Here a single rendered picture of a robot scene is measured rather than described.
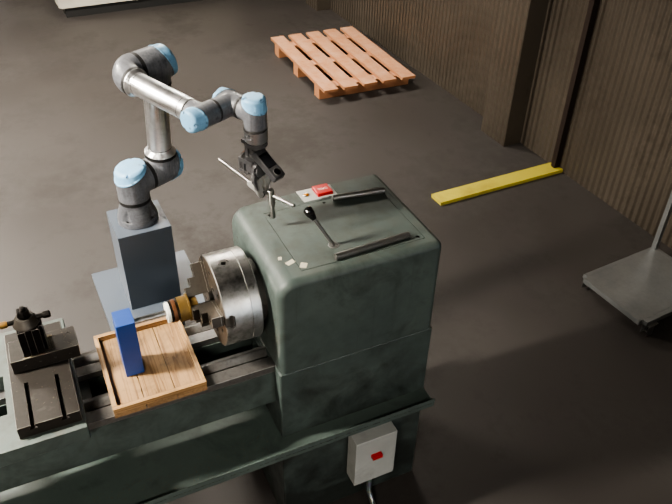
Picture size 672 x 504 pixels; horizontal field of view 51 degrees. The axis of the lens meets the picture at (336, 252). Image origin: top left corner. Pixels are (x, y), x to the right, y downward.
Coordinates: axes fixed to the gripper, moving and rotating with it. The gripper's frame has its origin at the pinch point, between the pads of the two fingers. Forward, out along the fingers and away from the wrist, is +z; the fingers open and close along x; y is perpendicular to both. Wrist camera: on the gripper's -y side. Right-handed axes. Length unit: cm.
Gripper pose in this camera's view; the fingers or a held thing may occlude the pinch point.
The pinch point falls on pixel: (263, 195)
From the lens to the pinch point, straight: 238.3
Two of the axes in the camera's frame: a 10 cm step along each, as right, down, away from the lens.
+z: -0.3, 7.7, 6.3
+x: -6.1, 4.9, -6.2
